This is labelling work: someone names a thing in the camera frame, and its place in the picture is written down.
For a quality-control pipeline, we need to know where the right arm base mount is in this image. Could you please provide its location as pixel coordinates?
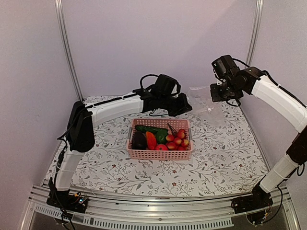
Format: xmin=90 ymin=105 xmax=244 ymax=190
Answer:
xmin=231 ymin=195 xmax=273 ymax=214

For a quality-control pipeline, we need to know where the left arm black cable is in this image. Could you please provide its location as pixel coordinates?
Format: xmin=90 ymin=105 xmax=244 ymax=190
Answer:
xmin=139 ymin=74 xmax=159 ymax=91

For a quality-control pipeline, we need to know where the clear zip top bag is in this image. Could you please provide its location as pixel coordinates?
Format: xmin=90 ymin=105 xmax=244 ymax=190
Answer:
xmin=187 ymin=86 xmax=225 ymax=127

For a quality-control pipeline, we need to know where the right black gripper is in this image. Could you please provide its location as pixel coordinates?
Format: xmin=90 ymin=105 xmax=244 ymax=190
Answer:
xmin=211 ymin=78 xmax=242 ymax=102

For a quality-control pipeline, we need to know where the aluminium frame post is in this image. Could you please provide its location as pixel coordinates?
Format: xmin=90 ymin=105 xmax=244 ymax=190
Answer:
xmin=246 ymin=0 xmax=264 ymax=65
xmin=54 ymin=0 xmax=84 ymax=101

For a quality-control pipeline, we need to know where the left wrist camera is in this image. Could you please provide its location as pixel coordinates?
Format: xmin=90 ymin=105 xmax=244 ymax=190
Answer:
xmin=151 ymin=74 xmax=181 ymax=98

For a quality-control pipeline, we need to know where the orange red pepper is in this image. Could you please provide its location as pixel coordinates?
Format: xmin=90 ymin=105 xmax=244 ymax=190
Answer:
xmin=145 ymin=132 xmax=157 ymax=150

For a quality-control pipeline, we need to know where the dark purple eggplant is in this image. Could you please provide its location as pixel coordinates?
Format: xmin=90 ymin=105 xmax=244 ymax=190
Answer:
xmin=131 ymin=131 xmax=147 ymax=150

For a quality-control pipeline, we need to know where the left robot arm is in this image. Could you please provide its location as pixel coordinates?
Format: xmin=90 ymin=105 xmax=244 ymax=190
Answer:
xmin=48 ymin=90 xmax=192 ymax=208

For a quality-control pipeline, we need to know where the aluminium front rail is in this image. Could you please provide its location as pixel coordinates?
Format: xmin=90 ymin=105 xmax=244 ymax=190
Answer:
xmin=19 ymin=184 xmax=303 ymax=230

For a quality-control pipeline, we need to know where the green cucumber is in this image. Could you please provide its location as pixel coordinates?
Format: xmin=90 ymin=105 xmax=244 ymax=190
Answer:
xmin=135 ymin=125 xmax=159 ymax=134

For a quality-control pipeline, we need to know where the green avocado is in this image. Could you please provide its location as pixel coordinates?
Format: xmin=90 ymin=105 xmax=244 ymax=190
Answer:
xmin=155 ymin=129 xmax=168 ymax=144

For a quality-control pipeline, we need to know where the red lychee bunch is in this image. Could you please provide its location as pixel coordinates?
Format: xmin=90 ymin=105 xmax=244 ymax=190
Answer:
xmin=165 ymin=123 xmax=191 ymax=151

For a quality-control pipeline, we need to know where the right aluminium frame post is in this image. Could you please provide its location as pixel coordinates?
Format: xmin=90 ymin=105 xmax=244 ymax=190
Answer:
xmin=246 ymin=0 xmax=264 ymax=65

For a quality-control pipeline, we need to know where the left aluminium frame post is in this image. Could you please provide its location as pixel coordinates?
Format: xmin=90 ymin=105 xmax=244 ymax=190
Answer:
xmin=54 ymin=0 xmax=84 ymax=101

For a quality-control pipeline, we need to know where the pink plastic basket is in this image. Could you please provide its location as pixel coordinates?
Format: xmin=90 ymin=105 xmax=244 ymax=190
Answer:
xmin=127 ymin=118 xmax=193 ymax=161

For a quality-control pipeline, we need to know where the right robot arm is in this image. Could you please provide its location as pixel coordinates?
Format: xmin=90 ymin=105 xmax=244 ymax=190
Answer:
xmin=210 ymin=67 xmax=307 ymax=212

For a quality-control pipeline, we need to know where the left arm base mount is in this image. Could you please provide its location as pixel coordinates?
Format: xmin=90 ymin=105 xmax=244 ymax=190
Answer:
xmin=47 ymin=191 xmax=89 ymax=213

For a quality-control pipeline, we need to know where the floral tablecloth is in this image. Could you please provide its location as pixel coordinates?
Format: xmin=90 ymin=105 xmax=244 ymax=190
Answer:
xmin=47 ymin=96 xmax=271 ymax=197

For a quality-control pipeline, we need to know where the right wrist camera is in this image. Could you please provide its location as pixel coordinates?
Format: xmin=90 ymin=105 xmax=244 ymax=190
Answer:
xmin=211 ymin=55 xmax=240 ymax=79

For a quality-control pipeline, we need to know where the red tomato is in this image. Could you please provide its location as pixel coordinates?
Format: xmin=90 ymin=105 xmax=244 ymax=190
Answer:
xmin=155 ymin=144 xmax=168 ymax=151

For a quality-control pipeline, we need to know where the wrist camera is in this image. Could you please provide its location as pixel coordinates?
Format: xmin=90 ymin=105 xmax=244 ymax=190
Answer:
xmin=211 ymin=55 xmax=240 ymax=79
xmin=151 ymin=74 xmax=181 ymax=98

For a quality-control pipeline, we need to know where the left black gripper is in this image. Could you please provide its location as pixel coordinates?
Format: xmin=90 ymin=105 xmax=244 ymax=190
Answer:
xmin=160 ymin=92 xmax=192 ymax=117

